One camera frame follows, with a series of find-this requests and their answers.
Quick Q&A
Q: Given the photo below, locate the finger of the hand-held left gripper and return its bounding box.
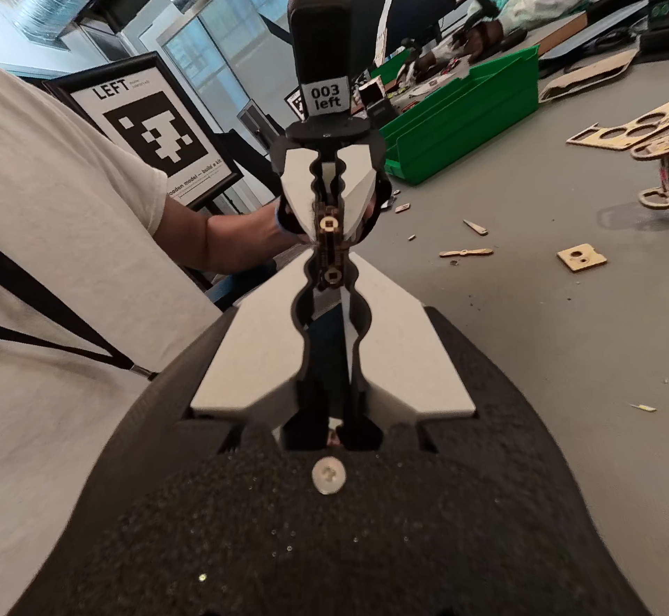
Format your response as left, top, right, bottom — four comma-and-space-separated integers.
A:
334, 144, 379, 244
280, 148, 322, 241

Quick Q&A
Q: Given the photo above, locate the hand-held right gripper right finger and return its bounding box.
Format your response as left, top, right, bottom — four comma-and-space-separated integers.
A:
342, 249, 477, 429

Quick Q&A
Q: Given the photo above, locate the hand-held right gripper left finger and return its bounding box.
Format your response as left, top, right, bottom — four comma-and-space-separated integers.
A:
189, 248, 315, 448

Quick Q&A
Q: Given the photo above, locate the wooden radial engine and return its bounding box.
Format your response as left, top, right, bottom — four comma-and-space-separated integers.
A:
313, 202, 345, 294

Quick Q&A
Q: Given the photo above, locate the wooden biplane model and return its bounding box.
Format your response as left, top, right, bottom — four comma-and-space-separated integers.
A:
630, 135, 669, 209

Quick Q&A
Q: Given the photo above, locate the person's left forearm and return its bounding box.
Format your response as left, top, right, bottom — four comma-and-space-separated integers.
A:
167, 198, 283, 274

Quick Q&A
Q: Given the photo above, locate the green plastic bin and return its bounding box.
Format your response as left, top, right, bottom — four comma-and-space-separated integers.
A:
379, 44, 539, 185

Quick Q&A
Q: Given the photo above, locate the person's white t-shirt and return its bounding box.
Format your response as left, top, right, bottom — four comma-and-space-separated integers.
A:
0, 70, 225, 611

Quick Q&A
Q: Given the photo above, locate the framed marker sign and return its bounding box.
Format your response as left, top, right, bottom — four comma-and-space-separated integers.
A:
44, 52, 244, 209

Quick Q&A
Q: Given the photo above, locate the square wooden plate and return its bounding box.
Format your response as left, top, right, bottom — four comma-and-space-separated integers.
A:
556, 244, 608, 273

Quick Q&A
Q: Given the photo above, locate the wooden sheet with round holes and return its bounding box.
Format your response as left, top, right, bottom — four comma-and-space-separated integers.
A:
567, 104, 669, 149

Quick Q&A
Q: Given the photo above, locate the flat cardboard piece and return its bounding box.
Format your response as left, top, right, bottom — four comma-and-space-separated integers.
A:
538, 49, 639, 103

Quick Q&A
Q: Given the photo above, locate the black power station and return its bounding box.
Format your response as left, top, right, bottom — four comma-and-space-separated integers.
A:
640, 0, 669, 63

